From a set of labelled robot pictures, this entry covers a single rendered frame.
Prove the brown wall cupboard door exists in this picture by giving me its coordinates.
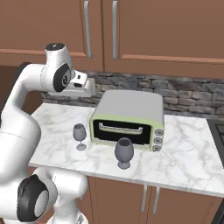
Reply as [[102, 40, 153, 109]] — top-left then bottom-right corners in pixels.
[[101, 0, 224, 81], [0, 0, 105, 73]]

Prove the large grey wine glass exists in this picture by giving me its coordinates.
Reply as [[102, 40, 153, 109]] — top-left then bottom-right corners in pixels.
[[114, 136, 135, 171]]

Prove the small grey wine glass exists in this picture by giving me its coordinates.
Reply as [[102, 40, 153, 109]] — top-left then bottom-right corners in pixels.
[[72, 122, 88, 151]]

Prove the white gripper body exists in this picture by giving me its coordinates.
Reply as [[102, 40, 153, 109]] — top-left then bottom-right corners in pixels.
[[47, 77, 96, 99]]

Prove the grey base cupboard handle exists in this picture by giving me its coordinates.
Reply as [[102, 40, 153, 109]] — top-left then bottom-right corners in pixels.
[[141, 185, 149, 213], [152, 186, 161, 214]]

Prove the brown base cupboard door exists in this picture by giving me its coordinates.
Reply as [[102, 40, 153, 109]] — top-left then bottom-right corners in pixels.
[[147, 185, 224, 224], [87, 176, 153, 224]]

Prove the black hob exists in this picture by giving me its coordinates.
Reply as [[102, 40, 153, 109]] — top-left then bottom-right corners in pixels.
[[206, 118, 224, 170]]

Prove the green and grey toaster oven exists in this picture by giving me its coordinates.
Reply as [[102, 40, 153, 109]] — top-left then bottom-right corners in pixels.
[[89, 89, 165, 153]]

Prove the grey wall cupboard handle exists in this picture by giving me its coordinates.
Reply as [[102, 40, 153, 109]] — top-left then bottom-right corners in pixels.
[[83, 0, 94, 60], [112, 0, 119, 60]]

